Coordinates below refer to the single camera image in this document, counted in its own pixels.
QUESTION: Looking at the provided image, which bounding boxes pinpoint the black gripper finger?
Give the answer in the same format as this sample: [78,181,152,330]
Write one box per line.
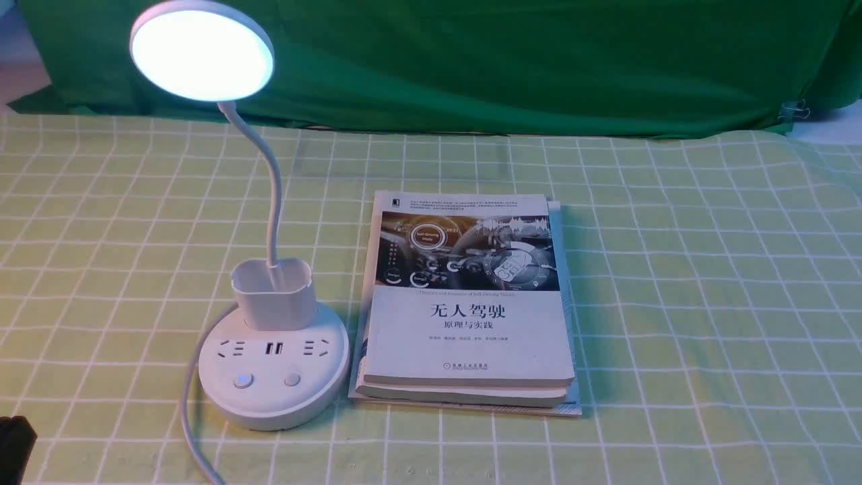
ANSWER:
[1,416,38,484]

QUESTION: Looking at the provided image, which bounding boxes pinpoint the white desk lamp with sockets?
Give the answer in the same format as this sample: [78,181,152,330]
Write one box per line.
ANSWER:
[129,1,349,432]

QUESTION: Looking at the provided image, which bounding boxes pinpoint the top book self-driving cover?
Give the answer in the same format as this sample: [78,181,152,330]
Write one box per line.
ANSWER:
[363,190,576,389]

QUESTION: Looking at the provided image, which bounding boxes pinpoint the bottom thin book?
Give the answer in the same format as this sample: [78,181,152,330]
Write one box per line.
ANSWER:
[347,201,583,418]

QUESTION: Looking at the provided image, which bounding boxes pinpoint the green backdrop cloth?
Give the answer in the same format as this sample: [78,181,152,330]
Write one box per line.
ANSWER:
[8,0,862,139]

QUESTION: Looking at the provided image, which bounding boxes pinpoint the green checked tablecloth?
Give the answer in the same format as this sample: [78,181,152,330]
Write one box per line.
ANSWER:
[1,113,861,484]

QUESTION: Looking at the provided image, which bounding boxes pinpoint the metal binder clip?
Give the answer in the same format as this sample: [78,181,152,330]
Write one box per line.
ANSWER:
[778,99,811,123]

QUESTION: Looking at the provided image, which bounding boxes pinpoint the white lamp power cable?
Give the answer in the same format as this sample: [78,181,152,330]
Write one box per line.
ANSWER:
[179,302,240,485]

